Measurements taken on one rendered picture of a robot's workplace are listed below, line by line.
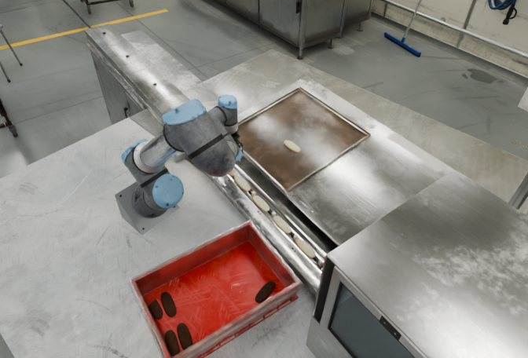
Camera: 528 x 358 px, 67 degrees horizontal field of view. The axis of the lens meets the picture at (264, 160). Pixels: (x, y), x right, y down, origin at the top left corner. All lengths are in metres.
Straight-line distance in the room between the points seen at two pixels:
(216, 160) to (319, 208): 0.64
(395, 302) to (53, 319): 1.09
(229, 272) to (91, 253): 0.53
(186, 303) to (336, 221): 0.63
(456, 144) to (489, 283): 1.30
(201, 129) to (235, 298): 0.63
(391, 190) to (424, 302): 0.80
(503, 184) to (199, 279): 1.42
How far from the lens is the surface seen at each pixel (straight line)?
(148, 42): 3.08
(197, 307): 1.44
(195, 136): 1.09
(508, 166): 2.25
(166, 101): 2.17
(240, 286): 1.47
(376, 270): 0.97
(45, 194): 1.96
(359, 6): 5.16
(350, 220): 1.58
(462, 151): 2.22
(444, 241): 1.09
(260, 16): 4.93
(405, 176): 1.75
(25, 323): 1.59
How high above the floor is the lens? 2.09
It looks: 42 degrees down
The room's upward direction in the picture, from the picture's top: 2 degrees clockwise
